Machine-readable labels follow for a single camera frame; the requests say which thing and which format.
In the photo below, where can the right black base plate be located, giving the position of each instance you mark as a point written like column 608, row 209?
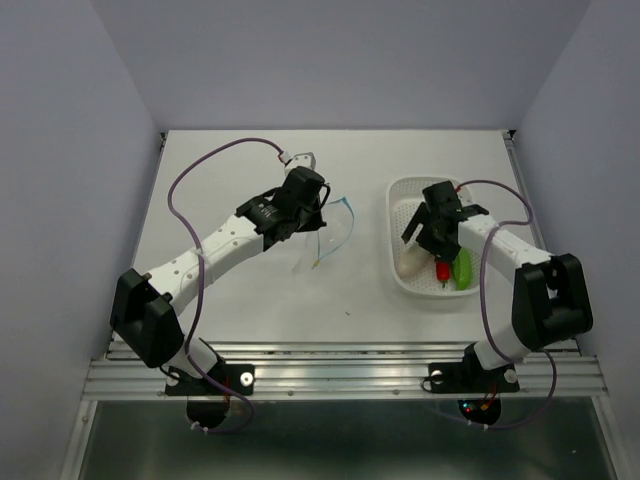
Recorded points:
column 456, row 378

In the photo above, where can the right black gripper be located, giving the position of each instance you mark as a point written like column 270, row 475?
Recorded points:
column 443, row 251

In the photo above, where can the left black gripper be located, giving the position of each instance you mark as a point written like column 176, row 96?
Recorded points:
column 316, row 223

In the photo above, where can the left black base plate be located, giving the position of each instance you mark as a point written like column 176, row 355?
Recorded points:
column 237, row 377

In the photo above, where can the aluminium frame rail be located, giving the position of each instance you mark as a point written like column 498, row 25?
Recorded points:
column 343, row 371

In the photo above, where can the red toy chili pepper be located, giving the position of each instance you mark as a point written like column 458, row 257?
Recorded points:
column 443, row 273

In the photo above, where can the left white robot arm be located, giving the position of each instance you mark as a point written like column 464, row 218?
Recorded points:
column 146, row 307

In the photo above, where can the clear zip top bag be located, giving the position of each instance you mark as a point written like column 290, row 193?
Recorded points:
column 319, row 246

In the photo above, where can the white toy radish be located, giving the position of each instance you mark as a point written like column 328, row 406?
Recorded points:
column 412, row 261

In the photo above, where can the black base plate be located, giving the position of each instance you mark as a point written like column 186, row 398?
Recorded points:
column 456, row 378
column 237, row 377

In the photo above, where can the green toy pepper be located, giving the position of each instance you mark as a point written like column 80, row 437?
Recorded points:
column 461, row 269

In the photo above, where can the white perforated plastic basket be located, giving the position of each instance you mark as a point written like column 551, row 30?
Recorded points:
column 403, row 196

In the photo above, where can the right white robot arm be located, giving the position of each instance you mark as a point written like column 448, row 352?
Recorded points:
column 550, row 298

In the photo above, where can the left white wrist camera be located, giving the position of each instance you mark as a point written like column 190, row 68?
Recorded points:
column 290, row 162

